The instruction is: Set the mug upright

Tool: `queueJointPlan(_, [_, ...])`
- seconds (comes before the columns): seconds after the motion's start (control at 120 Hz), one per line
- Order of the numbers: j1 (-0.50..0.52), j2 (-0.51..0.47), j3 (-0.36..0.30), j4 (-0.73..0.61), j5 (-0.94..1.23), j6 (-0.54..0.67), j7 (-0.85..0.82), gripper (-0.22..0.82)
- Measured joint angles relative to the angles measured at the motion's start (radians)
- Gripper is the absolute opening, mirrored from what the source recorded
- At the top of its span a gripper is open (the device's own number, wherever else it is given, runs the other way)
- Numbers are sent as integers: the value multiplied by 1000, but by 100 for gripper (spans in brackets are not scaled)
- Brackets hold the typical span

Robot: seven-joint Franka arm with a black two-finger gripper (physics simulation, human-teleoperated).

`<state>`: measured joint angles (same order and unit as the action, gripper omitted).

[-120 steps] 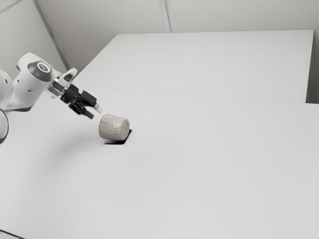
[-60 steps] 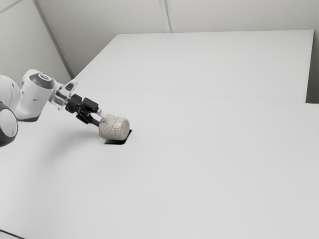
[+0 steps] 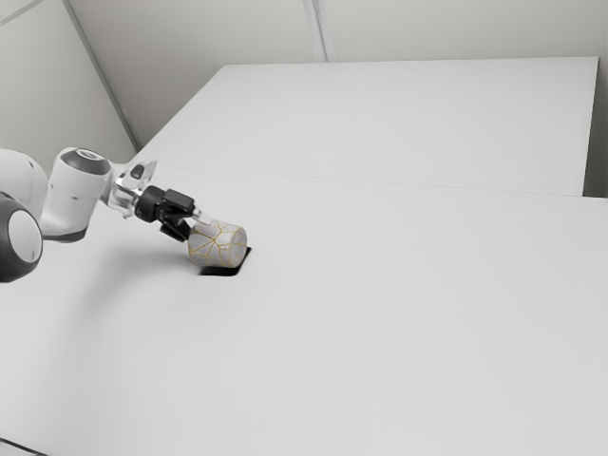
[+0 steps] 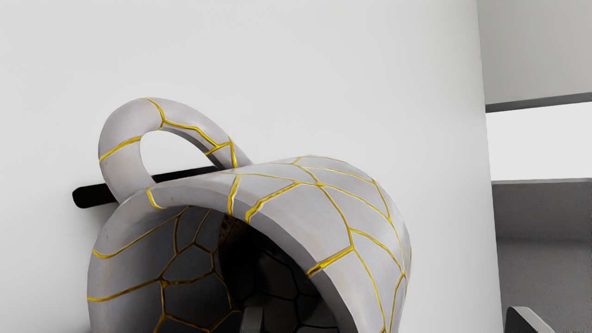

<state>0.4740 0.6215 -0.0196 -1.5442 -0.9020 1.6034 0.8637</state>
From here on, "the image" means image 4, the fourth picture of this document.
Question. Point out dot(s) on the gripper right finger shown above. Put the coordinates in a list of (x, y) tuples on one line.
[(520, 323)]

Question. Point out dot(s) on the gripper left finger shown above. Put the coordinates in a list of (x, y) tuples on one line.
[(252, 321)]

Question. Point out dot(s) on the grey mug with gold cracks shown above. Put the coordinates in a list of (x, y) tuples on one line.
[(296, 217)]

